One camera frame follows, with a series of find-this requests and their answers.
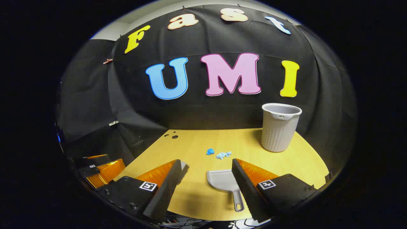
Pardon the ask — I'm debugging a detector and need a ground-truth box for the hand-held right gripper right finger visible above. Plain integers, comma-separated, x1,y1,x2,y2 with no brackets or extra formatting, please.
231,158,318,224

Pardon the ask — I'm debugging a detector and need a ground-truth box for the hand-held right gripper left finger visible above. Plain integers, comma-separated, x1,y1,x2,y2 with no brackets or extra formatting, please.
97,159,182,225

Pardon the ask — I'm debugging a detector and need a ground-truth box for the grey dustpan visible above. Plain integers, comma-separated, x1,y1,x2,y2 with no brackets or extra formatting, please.
207,169,245,212

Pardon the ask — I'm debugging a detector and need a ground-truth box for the white ribbed garbage bin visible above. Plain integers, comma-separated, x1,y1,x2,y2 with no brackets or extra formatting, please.
261,103,302,153

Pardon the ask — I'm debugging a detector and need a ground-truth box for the wooden desktop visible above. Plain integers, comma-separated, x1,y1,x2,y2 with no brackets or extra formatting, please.
114,128,330,221

